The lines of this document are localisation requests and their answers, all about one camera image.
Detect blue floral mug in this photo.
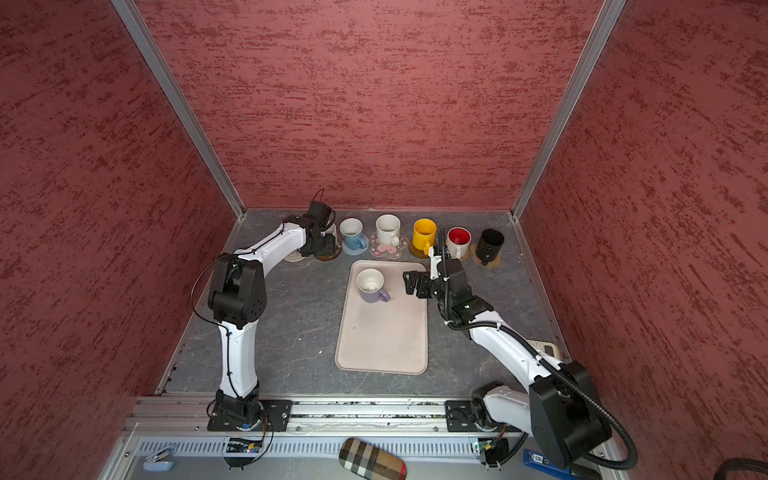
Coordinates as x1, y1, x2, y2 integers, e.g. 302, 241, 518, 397
339, 217, 366, 247

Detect dark glossy brown coaster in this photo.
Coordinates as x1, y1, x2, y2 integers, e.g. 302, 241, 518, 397
315, 245, 342, 261

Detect white patterned round coaster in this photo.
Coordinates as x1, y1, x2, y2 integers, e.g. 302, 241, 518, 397
284, 250, 304, 263

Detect lavender mug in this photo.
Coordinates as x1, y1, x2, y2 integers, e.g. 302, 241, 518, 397
356, 268, 391, 303

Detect grey round coaster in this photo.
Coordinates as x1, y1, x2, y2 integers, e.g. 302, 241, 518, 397
341, 236, 369, 256

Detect yellow mug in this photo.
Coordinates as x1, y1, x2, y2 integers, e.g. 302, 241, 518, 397
411, 218, 437, 254

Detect cork coaster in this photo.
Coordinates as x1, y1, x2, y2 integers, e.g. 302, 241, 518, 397
468, 244, 503, 270

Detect beige serving tray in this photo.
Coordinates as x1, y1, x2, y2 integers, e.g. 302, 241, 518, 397
335, 260, 428, 375

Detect red interior mug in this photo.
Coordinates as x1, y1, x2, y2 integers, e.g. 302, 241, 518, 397
446, 226, 472, 260

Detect white mug front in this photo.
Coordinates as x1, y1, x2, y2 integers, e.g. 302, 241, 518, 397
375, 214, 401, 248

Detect white mug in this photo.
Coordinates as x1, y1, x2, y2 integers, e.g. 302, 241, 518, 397
323, 222, 339, 249
375, 214, 401, 248

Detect black mug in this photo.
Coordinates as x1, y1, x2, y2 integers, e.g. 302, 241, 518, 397
475, 228, 505, 266

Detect brown wooden coaster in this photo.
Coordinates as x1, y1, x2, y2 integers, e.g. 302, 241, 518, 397
408, 240, 429, 259

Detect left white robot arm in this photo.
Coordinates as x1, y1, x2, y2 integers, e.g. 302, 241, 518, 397
207, 211, 336, 431

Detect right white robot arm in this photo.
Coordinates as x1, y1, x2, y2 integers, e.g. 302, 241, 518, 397
402, 259, 612, 468

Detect pink flower coaster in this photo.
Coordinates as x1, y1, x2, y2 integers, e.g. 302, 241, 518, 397
368, 233, 409, 260

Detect beige calculator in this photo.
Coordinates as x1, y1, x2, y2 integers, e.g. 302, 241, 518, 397
528, 340, 563, 360

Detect blue tool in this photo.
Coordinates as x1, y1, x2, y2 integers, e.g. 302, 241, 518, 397
523, 449, 573, 480

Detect plaid glasses case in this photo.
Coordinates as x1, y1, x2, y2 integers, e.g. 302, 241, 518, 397
338, 438, 407, 480

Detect small stapler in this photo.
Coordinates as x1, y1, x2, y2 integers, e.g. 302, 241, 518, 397
142, 446, 175, 473

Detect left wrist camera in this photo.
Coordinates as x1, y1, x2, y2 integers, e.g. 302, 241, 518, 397
307, 200, 335, 232

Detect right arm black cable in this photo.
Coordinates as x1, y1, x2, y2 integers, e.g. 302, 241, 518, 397
437, 224, 639, 471

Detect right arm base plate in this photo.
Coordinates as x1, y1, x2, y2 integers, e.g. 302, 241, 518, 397
445, 397, 532, 434

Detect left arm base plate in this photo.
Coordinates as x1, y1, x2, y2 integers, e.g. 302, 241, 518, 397
206, 400, 294, 435

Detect aluminium rail frame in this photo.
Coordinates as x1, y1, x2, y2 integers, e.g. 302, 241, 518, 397
98, 392, 631, 480

